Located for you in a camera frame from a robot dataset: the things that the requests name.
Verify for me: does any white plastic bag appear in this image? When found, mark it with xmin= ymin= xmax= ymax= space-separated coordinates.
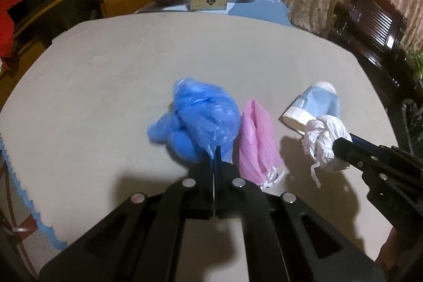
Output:
xmin=301 ymin=114 xmax=353 ymax=189

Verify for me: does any blue plastic bag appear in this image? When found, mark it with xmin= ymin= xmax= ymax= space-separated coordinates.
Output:
xmin=147 ymin=77 xmax=240 ymax=165

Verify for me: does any dark wooden chair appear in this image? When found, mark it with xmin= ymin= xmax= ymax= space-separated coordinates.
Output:
xmin=327 ymin=0 xmax=423 ymax=124

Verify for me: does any person's right forearm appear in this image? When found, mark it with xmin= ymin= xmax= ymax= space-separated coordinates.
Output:
xmin=377 ymin=226 xmax=402 ymax=273

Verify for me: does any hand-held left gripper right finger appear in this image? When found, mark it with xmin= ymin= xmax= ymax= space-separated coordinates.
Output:
xmin=216 ymin=146 xmax=386 ymax=282

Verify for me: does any pink mesh bag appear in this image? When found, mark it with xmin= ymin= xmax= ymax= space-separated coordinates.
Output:
xmin=238 ymin=99 xmax=286 ymax=189

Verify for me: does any blue tablecloth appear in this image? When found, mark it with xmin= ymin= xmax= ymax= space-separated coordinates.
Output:
xmin=135 ymin=0 xmax=293 ymax=27

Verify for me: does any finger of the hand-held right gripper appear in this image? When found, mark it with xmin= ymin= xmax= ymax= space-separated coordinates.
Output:
xmin=332 ymin=133 xmax=392 ymax=172

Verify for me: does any green plant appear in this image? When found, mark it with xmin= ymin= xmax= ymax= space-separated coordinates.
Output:
xmin=409 ymin=50 xmax=423 ymax=82

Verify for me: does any black trash bag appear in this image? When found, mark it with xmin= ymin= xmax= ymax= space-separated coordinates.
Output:
xmin=398 ymin=99 xmax=423 ymax=154

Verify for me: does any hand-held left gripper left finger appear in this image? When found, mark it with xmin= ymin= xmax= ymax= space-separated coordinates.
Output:
xmin=39 ymin=146 xmax=219 ymax=282

